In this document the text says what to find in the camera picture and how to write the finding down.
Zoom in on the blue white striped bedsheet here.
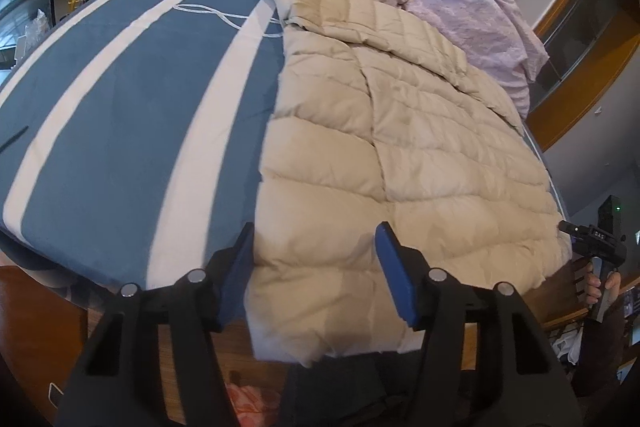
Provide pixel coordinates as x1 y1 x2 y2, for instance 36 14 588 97
1 0 284 288

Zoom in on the person's right hand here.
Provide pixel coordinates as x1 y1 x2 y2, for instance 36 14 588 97
585 262 622 306

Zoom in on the beige quilted down jacket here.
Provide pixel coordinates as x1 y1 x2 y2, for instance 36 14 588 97
245 0 570 365

